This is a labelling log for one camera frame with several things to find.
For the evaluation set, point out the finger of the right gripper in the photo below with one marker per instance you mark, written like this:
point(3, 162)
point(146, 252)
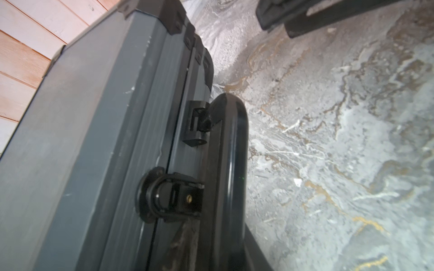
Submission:
point(302, 17)

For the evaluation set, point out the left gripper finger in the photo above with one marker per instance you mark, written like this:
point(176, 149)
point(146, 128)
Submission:
point(254, 257)

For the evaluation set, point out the black poker set case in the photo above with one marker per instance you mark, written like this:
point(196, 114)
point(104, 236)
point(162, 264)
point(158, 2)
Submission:
point(121, 161)

